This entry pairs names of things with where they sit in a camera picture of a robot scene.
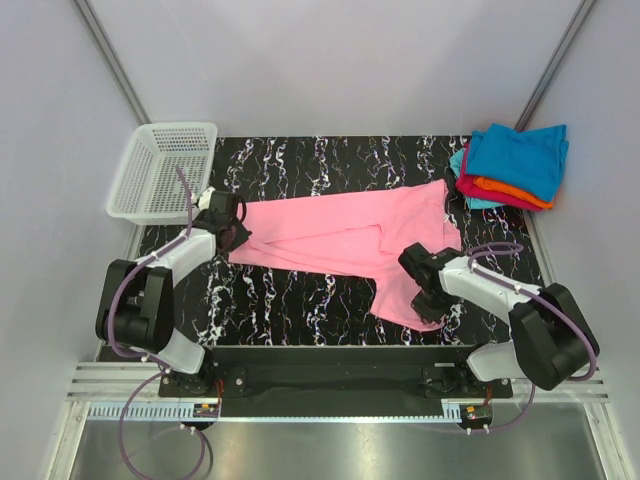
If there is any pink t shirt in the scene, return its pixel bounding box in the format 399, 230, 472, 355
229, 180, 461, 332

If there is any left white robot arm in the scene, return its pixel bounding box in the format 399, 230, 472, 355
95, 211, 251, 396

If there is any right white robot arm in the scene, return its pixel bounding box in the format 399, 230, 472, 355
399, 249, 599, 397

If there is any black marbled table mat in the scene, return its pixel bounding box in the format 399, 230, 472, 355
175, 134, 553, 348

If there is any white plastic basket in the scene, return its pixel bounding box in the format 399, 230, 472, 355
106, 122, 218, 226

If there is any magenta folded t shirt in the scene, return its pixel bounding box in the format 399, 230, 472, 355
455, 144, 542, 212

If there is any orange folded t shirt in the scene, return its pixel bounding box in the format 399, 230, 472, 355
473, 176, 554, 210

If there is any cyan folded t shirt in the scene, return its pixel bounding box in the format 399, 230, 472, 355
449, 147, 503, 210

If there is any blue folded t shirt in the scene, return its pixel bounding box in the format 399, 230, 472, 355
466, 124, 569, 202

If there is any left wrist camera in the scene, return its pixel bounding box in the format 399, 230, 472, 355
196, 187, 240, 215

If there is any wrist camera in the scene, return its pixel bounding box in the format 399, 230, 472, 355
196, 187, 240, 215
398, 243, 444, 283

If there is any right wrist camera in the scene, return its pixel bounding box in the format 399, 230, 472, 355
398, 243, 444, 283

